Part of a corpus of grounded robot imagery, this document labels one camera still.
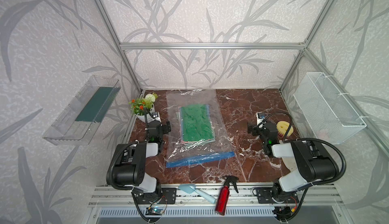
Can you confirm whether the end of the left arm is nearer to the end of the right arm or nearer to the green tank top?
the green tank top

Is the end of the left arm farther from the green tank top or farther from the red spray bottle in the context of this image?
the red spray bottle

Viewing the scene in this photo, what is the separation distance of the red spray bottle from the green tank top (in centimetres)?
25

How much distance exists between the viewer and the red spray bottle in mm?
691

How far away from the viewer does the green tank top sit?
2.98 feet
